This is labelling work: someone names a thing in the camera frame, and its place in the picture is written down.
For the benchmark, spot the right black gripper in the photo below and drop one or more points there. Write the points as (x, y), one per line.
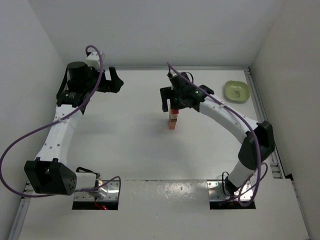
(167, 92)

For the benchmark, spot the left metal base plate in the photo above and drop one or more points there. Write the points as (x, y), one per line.
(107, 193)

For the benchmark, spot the green plastic bowl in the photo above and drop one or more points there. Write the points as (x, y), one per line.
(236, 91)

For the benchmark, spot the orange cube block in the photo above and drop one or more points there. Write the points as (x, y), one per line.
(172, 125)

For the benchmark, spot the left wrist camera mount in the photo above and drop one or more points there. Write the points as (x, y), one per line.
(93, 60)

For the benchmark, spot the natural wood cube block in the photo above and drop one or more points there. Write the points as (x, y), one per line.
(173, 116)

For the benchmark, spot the metal base plate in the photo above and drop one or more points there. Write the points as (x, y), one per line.
(215, 192)
(107, 193)

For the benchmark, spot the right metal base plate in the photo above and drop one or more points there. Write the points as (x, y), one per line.
(215, 192)

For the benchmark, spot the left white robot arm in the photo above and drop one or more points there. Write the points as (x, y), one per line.
(49, 173)

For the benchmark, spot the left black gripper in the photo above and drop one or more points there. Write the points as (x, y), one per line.
(108, 81)

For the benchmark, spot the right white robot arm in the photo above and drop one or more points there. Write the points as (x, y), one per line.
(256, 138)

